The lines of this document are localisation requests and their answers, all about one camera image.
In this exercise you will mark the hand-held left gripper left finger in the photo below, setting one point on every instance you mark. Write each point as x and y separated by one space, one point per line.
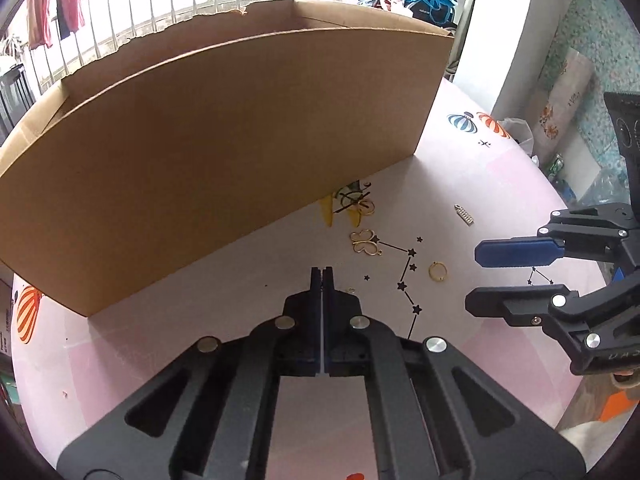
315 285

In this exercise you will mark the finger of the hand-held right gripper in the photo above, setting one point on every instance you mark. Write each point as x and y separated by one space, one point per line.
500 302
515 253

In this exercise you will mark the gold filigree charm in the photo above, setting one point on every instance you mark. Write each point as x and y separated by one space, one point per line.
369 201

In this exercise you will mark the wheelchair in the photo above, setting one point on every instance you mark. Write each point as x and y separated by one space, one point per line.
462 25

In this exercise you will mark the large cardboard box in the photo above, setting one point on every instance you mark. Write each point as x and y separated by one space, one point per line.
225 160

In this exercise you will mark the printed cardboard box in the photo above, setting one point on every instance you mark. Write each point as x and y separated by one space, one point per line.
5 320

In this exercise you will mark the crumpled white plastic bag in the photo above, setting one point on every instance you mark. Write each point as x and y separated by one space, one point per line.
517 135

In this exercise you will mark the red hanging garment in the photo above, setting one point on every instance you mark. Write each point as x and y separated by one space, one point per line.
42 5

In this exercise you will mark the floral wall cloth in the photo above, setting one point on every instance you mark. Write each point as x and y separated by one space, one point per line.
600 35

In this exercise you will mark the metal balcony railing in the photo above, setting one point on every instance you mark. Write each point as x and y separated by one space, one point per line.
95 45

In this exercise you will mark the green packet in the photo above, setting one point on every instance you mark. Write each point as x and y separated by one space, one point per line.
555 167

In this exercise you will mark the gold butterfly charm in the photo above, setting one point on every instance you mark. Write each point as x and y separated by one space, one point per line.
361 245

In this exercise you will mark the small abacus charm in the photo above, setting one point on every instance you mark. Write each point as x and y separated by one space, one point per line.
463 215

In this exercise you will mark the blue bag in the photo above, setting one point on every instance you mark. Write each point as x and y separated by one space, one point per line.
430 5

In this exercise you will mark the clear plastic bag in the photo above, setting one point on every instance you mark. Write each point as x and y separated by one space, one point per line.
602 187

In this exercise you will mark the rolled printed paper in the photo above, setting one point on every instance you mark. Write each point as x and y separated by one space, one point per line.
562 100

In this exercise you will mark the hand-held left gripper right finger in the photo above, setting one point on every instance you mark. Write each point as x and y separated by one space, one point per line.
330 285

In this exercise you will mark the grey cabinet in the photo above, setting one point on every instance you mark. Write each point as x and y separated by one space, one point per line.
15 95

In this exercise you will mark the dark hanging pants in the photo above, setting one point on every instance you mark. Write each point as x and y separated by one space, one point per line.
62 15

